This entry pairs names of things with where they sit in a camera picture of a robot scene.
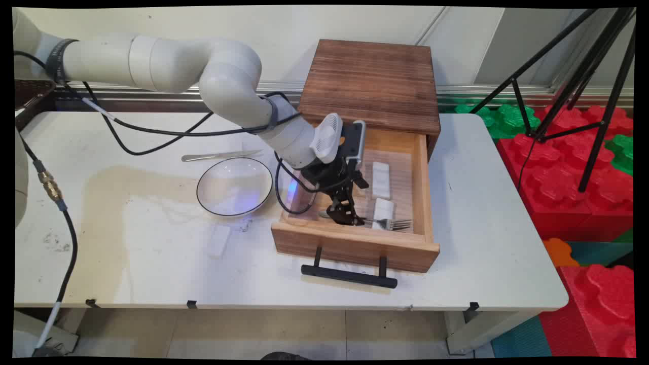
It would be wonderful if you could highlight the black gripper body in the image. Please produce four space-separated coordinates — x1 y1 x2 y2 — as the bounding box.
299 156 358 197

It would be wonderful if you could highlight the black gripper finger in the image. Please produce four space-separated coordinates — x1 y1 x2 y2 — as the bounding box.
347 170 370 227
327 190 356 226

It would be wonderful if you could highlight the silver serrated table knife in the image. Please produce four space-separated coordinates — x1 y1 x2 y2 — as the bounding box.
182 150 264 163

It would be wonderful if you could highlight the white ceramic cutlery rest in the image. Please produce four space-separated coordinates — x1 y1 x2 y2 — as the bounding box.
374 198 395 230
206 225 234 260
372 161 392 200

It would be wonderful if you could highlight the light wood drawer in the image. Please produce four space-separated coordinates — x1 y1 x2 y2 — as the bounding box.
271 124 441 274

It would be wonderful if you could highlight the silver metal fork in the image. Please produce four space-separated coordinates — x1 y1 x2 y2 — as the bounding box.
318 210 413 232

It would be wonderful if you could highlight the white plate with black rim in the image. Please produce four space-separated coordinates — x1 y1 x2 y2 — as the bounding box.
196 157 274 218

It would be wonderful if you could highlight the dark wood drawer cabinet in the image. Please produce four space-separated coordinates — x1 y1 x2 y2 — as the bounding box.
297 40 442 163

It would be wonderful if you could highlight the green foam building block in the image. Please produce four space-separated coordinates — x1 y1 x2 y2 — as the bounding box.
487 103 539 140
454 103 496 127
605 134 634 177

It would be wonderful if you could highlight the white table leg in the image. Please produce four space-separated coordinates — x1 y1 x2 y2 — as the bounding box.
14 308 88 354
445 310 539 355

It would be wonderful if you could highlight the red foam building block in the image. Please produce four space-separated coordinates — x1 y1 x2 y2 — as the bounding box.
496 133 634 242
535 104 634 138
539 264 637 358

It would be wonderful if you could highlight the orange foam building block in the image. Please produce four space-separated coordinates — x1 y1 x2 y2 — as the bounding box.
543 238 580 268

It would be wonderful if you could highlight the teal foam floor mat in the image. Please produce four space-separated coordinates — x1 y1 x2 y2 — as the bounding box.
567 241 634 268

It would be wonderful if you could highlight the dark brown wicker basket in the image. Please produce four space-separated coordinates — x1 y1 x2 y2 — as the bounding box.
14 79 56 130

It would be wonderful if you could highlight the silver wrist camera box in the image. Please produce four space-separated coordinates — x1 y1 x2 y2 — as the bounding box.
341 120 367 164

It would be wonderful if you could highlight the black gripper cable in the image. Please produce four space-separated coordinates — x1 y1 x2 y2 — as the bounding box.
273 151 351 215

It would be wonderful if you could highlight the black drawer handle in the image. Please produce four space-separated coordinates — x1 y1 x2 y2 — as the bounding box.
301 246 399 289

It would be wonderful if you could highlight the aluminium wall rail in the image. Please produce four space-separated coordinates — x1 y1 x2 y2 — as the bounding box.
53 80 634 111

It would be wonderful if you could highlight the long black arm cable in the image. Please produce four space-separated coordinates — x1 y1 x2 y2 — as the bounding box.
14 50 305 138

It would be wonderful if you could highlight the thin black looped cable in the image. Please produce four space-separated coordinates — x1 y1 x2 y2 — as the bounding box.
81 81 215 157

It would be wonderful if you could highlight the black camera tripod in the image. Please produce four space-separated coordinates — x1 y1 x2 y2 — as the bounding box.
469 8 637 194

